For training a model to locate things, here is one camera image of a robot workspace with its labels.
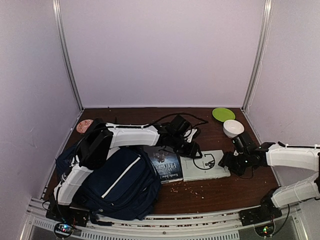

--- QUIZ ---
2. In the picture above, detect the dark Wuthering Heights book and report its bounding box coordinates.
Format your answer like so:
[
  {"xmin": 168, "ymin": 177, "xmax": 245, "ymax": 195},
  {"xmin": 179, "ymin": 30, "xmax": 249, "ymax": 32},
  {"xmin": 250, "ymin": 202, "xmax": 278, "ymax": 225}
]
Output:
[{"xmin": 143, "ymin": 146, "xmax": 183, "ymax": 184}]

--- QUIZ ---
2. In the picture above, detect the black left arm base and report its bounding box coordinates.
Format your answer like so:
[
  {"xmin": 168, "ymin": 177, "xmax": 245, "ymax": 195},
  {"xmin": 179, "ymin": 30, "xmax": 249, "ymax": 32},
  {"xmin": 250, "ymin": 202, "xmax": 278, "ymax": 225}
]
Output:
[{"xmin": 45, "ymin": 195, "xmax": 89, "ymax": 227}]

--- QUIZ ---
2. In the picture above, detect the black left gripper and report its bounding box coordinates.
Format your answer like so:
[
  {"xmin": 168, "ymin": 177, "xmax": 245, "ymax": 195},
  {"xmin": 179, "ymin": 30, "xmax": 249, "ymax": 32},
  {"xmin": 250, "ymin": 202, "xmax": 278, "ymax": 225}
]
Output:
[{"xmin": 170, "ymin": 134, "xmax": 205, "ymax": 160}]

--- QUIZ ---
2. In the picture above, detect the navy blue backpack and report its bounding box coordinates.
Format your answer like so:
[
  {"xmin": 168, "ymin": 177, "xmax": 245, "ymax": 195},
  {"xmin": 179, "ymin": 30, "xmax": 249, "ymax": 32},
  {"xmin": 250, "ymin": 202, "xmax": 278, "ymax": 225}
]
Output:
[{"xmin": 54, "ymin": 147, "xmax": 161, "ymax": 225}]

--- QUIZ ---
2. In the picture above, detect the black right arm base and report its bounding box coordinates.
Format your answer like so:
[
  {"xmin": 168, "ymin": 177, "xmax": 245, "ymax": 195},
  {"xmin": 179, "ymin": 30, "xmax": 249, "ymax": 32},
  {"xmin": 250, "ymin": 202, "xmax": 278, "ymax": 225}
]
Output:
[{"xmin": 239, "ymin": 197, "xmax": 282, "ymax": 226}]

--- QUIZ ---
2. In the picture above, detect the aluminium frame post right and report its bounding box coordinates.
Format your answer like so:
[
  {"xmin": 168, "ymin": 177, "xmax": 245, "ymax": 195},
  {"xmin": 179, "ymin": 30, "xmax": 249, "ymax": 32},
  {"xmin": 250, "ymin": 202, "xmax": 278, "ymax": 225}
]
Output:
[{"xmin": 242, "ymin": 0, "xmax": 273, "ymax": 114}]

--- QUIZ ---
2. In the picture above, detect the aluminium front rail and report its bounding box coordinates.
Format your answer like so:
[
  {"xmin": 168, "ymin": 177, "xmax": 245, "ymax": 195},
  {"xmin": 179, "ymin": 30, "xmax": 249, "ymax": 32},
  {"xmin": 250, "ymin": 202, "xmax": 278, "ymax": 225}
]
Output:
[{"xmin": 19, "ymin": 197, "xmax": 308, "ymax": 240}]

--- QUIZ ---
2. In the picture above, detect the aluminium frame post left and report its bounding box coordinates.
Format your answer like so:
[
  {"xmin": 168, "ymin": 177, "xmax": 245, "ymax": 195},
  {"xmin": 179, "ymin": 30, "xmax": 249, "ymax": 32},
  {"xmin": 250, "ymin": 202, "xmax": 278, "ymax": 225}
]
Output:
[{"xmin": 52, "ymin": 0, "xmax": 84, "ymax": 112}]

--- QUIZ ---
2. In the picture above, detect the green plate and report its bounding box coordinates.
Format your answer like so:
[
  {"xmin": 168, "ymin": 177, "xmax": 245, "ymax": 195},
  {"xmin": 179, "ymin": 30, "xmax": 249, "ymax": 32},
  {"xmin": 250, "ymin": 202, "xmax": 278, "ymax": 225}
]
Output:
[{"xmin": 212, "ymin": 107, "xmax": 236, "ymax": 123}]

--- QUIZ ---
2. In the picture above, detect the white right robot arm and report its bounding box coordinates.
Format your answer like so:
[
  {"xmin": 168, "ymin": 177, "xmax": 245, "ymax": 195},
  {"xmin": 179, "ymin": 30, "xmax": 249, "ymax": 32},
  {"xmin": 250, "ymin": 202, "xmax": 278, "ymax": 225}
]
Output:
[{"xmin": 218, "ymin": 132, "xmax": 320, "ymax": 221}]

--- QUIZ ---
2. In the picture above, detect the aluminium frame post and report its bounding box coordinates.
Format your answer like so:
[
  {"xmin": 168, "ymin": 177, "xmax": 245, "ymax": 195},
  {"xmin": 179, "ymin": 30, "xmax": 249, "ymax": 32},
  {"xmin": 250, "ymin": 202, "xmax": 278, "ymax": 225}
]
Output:
[
  {"xmin": 52, "ymin": 0, "xmax": 84, "ymax": 112},
  {"xmin": 242, "ymin": 0, "xmax": 273, "ymax": 114}
]

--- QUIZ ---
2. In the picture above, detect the pale green notebook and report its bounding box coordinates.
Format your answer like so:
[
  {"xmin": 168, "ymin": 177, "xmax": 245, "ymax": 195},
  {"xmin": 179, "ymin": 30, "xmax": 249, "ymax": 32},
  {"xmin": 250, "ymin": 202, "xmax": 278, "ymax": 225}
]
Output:
[{"xmin": 180, "ymin": 150, "xmax": 231, "ymax": 182}]

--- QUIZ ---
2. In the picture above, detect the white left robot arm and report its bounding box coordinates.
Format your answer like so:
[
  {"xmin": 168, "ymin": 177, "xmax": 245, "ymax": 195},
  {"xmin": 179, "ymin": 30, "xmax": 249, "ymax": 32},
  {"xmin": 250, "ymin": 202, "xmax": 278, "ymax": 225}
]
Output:
[{"xmin": 49, "ymin": 112, "xmax": 208, "ymax": 222}]

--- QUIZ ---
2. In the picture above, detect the white bowl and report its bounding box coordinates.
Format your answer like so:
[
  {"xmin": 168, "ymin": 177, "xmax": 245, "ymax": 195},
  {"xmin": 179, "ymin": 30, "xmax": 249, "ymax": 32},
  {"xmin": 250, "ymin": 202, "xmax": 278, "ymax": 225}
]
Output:
[{"xmin": 223, "ymin": 119, "xmax": 245, "ymax": 139}]

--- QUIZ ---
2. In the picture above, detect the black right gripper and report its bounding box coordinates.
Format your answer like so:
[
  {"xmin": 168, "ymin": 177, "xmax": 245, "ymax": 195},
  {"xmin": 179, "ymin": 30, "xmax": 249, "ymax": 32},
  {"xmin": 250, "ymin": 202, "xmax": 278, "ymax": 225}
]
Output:
[{"xmin": 218, "ymin": 151, "xmax": 250, "ymax": 176}]

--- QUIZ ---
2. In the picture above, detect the orange patterned bowl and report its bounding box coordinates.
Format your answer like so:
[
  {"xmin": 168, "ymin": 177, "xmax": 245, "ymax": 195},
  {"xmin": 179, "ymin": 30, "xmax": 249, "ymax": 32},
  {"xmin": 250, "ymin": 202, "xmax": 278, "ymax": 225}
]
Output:
[{"xmin": 75, "ymin": 119, "xmax": 94, "ymax": 134}]

